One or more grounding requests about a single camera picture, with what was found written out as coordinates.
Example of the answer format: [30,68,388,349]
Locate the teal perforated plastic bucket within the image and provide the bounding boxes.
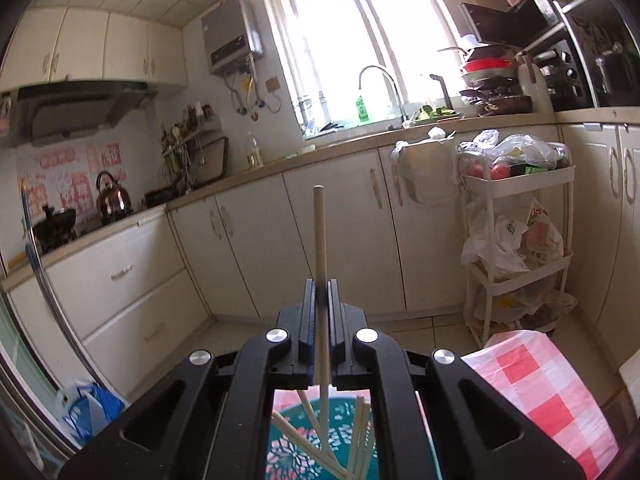
[263,392,444,480]

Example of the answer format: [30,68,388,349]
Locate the wooden chopstick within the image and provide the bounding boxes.
[271,412,347,480]
[314,185,331,457]
[346,396,370,479]

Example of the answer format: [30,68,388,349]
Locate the red white checkered tablecloth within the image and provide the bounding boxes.
[461,330,618,479]

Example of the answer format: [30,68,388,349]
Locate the blue plastic bag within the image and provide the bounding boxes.
[55,382,128,445]

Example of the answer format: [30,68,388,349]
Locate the white plastic bags on cart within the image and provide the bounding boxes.
[457,130,576,344]

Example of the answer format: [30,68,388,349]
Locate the white rolling cart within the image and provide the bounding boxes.
[459,157,576,346]

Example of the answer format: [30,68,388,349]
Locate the metal kettle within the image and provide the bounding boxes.
[96,170,134,226]

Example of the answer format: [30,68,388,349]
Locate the black wok on stove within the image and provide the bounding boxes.
[32,204,77,254]

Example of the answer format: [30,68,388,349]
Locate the clear plastic bottle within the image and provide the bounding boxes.
[245,131,264,169]

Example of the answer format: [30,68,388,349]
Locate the white hanging trash bin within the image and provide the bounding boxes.
[390,127,458,205]

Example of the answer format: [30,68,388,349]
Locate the chrome sink faucet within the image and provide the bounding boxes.
[358,64,407,129]

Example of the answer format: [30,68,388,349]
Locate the green dish soap bottle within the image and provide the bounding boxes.
[356,96,370,124]

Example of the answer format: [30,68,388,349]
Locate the stack of pots and pans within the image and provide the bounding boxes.
[437,44,533,117]

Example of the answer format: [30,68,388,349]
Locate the white thermos jug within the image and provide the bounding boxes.
[518,55,553,113]

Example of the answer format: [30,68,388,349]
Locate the black range hood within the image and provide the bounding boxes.
[9,79,157,146]

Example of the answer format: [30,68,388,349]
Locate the black microwave oven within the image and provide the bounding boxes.
[459,0,559,48]

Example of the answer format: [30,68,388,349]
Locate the mop handle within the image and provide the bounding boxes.
[20,183,110,388]

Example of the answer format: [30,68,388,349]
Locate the wall utensil rack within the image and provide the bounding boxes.
[160,102,221,195]

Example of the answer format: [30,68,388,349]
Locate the grey wall water heater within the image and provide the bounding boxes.
[201,0,264,77]

